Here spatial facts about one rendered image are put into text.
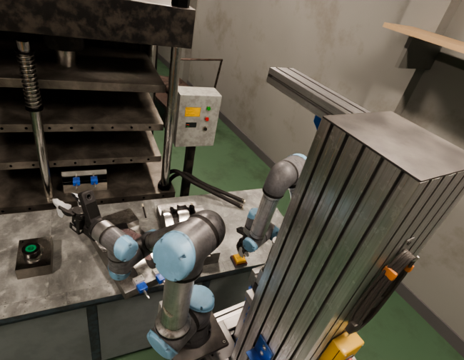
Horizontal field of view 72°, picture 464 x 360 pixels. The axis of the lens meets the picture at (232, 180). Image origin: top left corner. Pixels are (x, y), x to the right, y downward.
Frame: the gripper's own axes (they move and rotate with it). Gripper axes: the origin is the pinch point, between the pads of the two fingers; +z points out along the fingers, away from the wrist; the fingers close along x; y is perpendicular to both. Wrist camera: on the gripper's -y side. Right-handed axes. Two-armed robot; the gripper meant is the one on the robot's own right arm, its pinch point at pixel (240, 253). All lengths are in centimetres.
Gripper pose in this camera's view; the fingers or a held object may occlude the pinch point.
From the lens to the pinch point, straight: 193.3
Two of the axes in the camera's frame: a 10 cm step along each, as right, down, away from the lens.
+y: 3.7, 5.9, -7.2
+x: 9.1, -0.8, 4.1
